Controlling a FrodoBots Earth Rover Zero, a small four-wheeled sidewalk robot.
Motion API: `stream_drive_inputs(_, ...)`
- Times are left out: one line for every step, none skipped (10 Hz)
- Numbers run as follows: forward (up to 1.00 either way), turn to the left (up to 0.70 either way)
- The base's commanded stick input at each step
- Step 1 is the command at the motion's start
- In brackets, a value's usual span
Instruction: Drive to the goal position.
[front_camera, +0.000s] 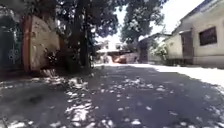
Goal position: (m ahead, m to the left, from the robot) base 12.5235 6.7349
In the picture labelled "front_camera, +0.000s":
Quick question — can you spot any dark metal gate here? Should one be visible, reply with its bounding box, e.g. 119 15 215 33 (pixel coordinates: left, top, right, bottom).
0 14 24 73

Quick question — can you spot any group of large trees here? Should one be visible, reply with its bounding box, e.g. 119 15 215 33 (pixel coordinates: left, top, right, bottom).
19 0 169 73

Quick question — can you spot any green bush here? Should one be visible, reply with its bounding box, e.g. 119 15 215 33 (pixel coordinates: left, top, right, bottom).
152 44 169 63

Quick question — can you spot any white distant building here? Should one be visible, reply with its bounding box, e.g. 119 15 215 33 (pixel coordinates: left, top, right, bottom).
95 39 129 64

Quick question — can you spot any wall with orange pillar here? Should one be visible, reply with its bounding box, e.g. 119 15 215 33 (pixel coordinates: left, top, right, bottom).
21 14 63 73

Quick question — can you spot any cream building with dark window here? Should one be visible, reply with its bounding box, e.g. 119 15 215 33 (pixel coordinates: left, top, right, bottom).
163 0 224 70

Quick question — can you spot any red vehicle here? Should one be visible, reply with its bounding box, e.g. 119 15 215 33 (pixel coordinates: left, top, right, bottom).
113 54 128 65

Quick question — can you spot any low building with dark roof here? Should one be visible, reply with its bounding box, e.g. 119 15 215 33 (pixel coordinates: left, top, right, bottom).
135 32 173 65

